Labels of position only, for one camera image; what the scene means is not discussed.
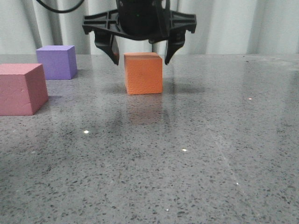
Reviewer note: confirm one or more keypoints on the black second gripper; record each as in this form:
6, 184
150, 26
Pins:
140, 20

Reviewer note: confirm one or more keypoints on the orange foam cube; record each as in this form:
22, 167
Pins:
143, 73

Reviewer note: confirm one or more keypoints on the purple foam cube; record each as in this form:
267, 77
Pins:
59, 61

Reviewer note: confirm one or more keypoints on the pale green curtain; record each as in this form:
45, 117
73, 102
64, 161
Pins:
223, 26

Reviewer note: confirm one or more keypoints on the red foam cube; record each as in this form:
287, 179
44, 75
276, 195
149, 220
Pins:
23, 89

